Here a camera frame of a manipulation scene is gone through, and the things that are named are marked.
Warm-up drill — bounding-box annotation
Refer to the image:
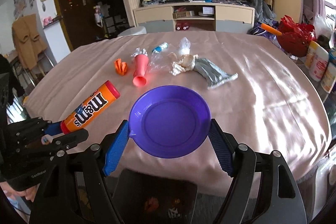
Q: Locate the pink plastic cup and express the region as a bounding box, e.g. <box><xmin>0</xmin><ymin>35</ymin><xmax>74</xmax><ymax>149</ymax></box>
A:
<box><xmin>133</xmin><ymin>54</ymin><xmax>149</xmax><ymax>87</ymax></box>

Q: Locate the foil wrapper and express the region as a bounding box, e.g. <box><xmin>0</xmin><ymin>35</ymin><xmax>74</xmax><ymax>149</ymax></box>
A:
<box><xmin>131</xmin><ymin>48</ymin><xmax>148</xmax><ymax>58</ymax></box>

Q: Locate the person left hand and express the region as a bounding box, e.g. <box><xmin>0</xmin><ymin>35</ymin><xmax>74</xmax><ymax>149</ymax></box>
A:
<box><xmin>1</xmin><ymin>181</ymin><xmax>38</xmax><ymax>202</ymax></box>

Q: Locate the purple plastic plate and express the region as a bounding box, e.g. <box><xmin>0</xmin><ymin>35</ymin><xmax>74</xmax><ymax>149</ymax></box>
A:
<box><xmin>128</xmin><ymin>85</ymin><xmax>211</xmax><ymax>159</ymax></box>

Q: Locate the purple bag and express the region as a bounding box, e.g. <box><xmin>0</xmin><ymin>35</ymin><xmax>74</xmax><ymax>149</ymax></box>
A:
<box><xmin>248</xmin><ymin>19</ymin><xmax>280</xmax><ymax>40</ymax></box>

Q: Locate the clear plastic wrap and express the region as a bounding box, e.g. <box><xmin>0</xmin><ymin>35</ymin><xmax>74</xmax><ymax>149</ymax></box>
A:
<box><xmin>147</xmin><ymin>51</ymin><xmax>175</xmax><ymax>73</ymax></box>

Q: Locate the white round stool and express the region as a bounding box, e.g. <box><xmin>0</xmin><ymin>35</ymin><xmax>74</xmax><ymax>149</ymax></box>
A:
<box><xmin>118</xmin><ymin>26</ymin><xmax>147</xmax><ymax>37</ymax></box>

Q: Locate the grey foil pouch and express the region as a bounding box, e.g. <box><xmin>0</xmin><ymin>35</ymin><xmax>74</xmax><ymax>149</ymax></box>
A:
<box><xmin>194</xmin><ymin>58</ymin><xmax>238</xmax><ymax>89</ymax></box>

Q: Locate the beige tv cabinet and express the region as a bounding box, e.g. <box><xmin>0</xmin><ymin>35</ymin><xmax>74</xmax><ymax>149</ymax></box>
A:
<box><xmin>133</xmin><ymin>2</ymin><xmax>255</xmax><ymax>34</ymax></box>

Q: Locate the red gift basket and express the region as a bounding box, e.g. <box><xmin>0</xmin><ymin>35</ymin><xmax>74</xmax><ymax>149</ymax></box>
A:
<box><xmin>277</xmin><ymin>15</ymin><xmax>315</xmax><ymax>57</ymax></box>

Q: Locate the blue white small bottle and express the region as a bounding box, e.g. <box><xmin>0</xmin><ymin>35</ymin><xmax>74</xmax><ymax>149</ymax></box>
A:
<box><xmin>151</xmin><ymin>42</ymin><xmax>169</xmax><ymax>53</ymax></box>

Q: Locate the orange stick handle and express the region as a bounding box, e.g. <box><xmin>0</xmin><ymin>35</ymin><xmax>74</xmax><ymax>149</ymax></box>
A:
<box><xmin>260</xmin><ymin>23</ymin><xmax>282</xmax><ymax>36</ymax></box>

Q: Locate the black trash bin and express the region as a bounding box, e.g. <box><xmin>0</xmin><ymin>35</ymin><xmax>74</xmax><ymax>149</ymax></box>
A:
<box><xmin>112</xmin><ymin>169</ymin><xmax>198</xmax><ymax>223</ymax></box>

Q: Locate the orange paper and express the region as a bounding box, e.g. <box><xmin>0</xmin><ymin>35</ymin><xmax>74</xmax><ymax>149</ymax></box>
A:
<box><xmin>114</xmin><ymin>59</ymin><xmax>128</xmax><ymax>76</ymax></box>

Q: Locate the pink satin tablecloth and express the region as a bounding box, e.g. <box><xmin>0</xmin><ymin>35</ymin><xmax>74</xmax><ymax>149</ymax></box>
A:
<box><xmin>25</xmin><ymin>31</ymin><xmax>332</xmax><ymax>196</ymax></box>

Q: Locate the beige hanging coat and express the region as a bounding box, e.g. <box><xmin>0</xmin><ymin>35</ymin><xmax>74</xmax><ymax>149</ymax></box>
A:
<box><xmin>12</xmin><ymin>14</ymin><xmax>47</xmax><ymax>71</ymax></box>

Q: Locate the orange candy tube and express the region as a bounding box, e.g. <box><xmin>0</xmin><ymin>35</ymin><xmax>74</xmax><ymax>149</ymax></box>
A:
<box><xmin>60</xmin><ymin>81</ymin><xmax>120</xmax><ymax>134</ymax></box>

